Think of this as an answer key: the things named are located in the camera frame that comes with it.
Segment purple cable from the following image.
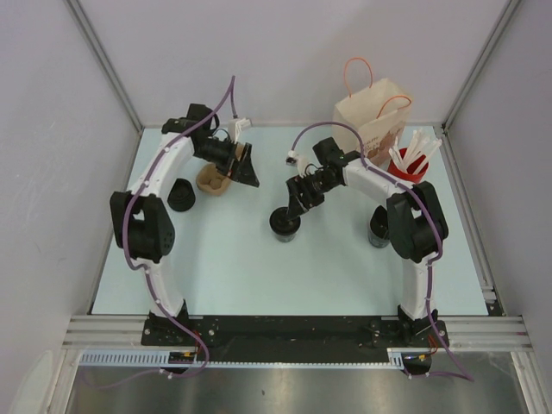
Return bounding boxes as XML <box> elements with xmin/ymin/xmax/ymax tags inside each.
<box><xmin>82</xmin><ymin>75</ymin><xmax>238</xmax><ymax>389</ymax></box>
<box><xmin>291</xmin><ymin>121</ymin><xmax>474</xmax><ymax>382</ymax></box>

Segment black cup stack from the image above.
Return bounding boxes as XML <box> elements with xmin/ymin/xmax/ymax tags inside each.
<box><xmin>367</xmin><ymin>205</ymin><xmax>390</xmax><ymax>248</ymax></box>

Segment beige paper takeout bag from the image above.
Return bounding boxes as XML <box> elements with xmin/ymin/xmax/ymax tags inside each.
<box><xmin>332</xmin><ymin>78</ymin><xmax>413</xmax><ymax>166</ymax></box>

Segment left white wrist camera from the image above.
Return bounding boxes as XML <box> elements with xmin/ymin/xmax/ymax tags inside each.
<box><xmin>227</xmin><ymin>117</ymin><xmax>251</xmax><ymax>142</ymax></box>

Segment stacked brown pulp carriers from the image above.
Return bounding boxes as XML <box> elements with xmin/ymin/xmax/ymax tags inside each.
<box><xmin>196</xmin><ymin>163</ymin><xmax>232</xmax><ymax>197</ymax></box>

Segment white slotted cable duct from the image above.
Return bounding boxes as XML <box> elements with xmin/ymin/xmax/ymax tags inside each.
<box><xmin>79</xmin><ymin>349</ymin><xmax>404</xmax><ymax>370</ymax></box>

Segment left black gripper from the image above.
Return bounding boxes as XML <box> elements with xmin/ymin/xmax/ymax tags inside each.
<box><xmin>193</xmin><ymin>136</ymin><xmax>259</xmax><ymax>187</ymax></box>

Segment single black paper cup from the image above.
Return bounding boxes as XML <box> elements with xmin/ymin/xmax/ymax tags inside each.
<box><xmin>272</xmin><ymin>227</ymin><xmax>298</xmax><ymax>242</ymax></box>

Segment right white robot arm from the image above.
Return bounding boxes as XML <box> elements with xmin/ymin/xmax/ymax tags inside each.
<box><xmin>269</xmin><ymin>137</ymin><xmax>449</xmax><ymax>346</ymax></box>

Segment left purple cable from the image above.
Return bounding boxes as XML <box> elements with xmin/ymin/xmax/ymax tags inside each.
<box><xmin>82</xmin><ymin>75</ymin><xmax>238</xmax><ymax>389</ymax></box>

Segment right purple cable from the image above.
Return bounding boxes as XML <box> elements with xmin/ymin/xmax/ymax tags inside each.
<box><xmin>291</xmin><ymin>121</ymin><xmax>474</xmax><ymax>382</ymax></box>

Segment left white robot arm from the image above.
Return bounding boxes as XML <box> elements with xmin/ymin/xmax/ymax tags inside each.
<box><xmin>110</xmin><ymin>103</ymin><xmax>260</xmax><ymax>345</ymax></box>

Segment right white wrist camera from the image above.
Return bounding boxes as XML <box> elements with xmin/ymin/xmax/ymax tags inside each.
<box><xmin>285</xmin><ymin>150</ymin><xmax>310</xmax><ymax>178</ymax></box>

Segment black lid stack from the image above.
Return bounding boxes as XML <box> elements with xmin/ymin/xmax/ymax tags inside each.
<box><xmin>167</xmin><ymin>179</ymin><xmax>196</xmax><ymax>212</ymax></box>

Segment white wrapped straws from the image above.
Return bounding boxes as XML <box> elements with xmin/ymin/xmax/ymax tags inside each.
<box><xmin>389</xmin><ymin>129</ymin><xmax>442</xmax><ymax>172</ymax></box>

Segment red straw holder cup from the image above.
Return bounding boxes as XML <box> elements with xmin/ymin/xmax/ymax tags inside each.
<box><xmin>387</xmin><ymin>154</ymin><xmax>430</xmax><ymax>184</ymax></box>

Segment single black cup lid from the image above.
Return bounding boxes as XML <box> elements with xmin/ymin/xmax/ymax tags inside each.
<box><xmin>269</xmin><ymin>207</ymin><xmax>301</xmax><ymax>229</ymax></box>

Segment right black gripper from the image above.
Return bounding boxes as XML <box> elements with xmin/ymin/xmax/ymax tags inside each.
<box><xmin>286</xmin><ymin>171</ymin><xmax>340</xmax><ymax>222</ymax></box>

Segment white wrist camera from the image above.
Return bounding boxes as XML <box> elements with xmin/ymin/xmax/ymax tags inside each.
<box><xmin>285</xmin><ymin>150</ymin><xmax>310</xmax><ymax>178</ymax></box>
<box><xmin>227</xmin><ymin>117</ymin><xmax>251</xmax><ymax>142</ymax></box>

